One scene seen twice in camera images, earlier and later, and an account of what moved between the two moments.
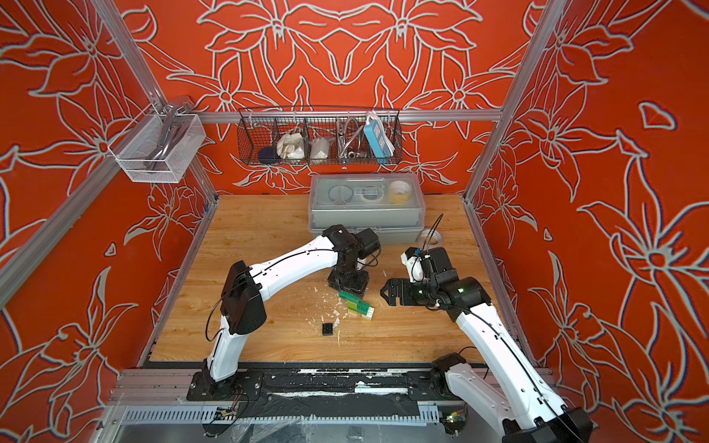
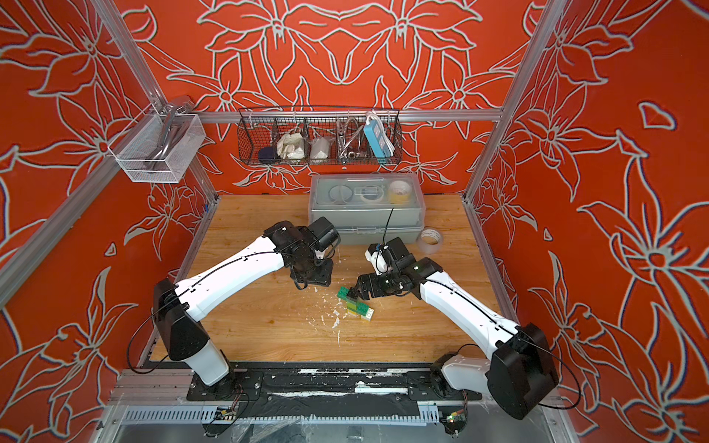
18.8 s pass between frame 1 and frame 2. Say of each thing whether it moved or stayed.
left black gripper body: moved
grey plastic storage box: stayed
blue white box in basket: stayed
